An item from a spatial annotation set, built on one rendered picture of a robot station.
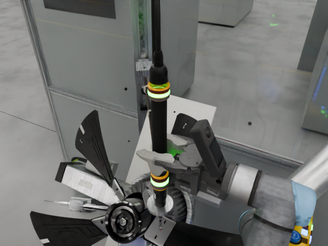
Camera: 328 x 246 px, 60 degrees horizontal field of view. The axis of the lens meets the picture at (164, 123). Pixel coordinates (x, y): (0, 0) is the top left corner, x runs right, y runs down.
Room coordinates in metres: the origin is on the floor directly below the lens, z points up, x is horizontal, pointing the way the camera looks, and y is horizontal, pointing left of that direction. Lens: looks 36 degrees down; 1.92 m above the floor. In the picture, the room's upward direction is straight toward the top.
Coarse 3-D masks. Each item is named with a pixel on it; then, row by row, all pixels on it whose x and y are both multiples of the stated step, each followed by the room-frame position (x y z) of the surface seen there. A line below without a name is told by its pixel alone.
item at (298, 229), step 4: (312, 216) 0.62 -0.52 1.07; (308, 224) 0.59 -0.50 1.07; (296, 228) 0.57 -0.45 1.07; (300, 228) 0.57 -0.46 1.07; (308, 228) 0.57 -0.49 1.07; (300, 232) 0.56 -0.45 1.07; (308, 232) 0.56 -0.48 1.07; (300, 236) 0.54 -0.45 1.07; (304, 236) 0.54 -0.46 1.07; (308, 236) 0.54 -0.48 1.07; (300, 240) 0.53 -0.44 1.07; (308, 240) 0.53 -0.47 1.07; (292, 244) 0.51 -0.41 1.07; (296, 244) 0.51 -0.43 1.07; (300, 244) 0.51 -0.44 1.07; (304, 244) 0.51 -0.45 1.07; (308, 244) 0.51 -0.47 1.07
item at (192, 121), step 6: (180, 114) 0.75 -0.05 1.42; (180, 120) 0.72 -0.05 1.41; (186, 120) 0.70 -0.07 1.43; (192, 120) 0.69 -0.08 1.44; (174, 126) 0.73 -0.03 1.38; (180, 126) 0.70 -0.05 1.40; (186, 126) 0.68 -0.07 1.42; (192, 126) 0.67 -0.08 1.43; (174, 132) 0.71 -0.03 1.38; (180, 132) 0.68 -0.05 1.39; (186, 132) 0.66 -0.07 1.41; (174, 156) 0.61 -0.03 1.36; (174, 174) 0.56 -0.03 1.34; (174, 180) 0.54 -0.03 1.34
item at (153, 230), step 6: (156, 216) 0.53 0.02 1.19; (162, 216) 0.53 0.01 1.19; (156, 222) 0.51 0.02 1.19; (162, 222) 0.51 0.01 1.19; (168, 222) 0.52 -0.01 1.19; (174, 222) 0.52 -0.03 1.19; (150, 228) 0.49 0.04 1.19; (156, 228) 0.49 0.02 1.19; (168, 228) 0.49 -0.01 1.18; (144, 234) 0.47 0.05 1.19; (150, 234) 0.47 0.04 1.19; (156, 234) 0.47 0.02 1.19; (162, 234) 0.48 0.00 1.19; (168, 234) 0.48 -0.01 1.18; (150, 240) 0.46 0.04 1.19; (156, 240) 0.46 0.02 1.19; (162, 240) 0.46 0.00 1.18
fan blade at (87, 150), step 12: (84, 120) 0.77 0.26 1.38; (96, 120) 0.72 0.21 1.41; (84, 132) 0.75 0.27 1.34; (96, 132) 0.71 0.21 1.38; (84, 144) 0.75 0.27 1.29; (96, 144) 0.69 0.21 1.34; (84, 156) 0.76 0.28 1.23; (96, 156) 0.68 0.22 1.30; (96, 168) 0.70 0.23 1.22; (108, 168) 0.63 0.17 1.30; (108, 180) 0.63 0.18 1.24
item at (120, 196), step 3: (114, 180) 0.60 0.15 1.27; (114, 183) 0.61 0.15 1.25; (114, 186) 0.62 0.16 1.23; (117, 186) 0.59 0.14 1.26; (114, 189) 0.62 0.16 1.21; (120, 189) 0.58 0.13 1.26; (120, 192) 0.58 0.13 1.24; (117, 195) 0.61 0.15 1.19; (120, 195) 0.59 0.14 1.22; (123, 195) 0.57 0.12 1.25; (120, 198) 0.59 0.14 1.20; (123, 198) 0.57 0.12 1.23
